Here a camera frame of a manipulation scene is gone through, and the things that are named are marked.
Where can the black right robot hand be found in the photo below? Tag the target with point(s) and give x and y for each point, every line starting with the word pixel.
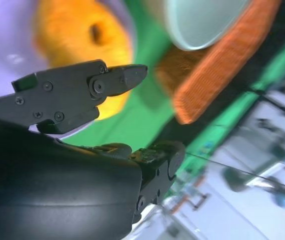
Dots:
pixel 57 187

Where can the lavender round plate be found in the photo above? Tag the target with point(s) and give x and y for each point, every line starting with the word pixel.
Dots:
pixel 5 50

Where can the orange wicker basket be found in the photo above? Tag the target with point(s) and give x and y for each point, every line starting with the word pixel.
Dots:
pixel 215 75

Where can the green tablecloth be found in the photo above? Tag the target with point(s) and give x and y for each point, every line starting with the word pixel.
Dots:
pixel 137 120

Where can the grey-green bowl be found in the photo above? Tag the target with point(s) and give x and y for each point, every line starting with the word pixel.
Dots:
pixel 197 22

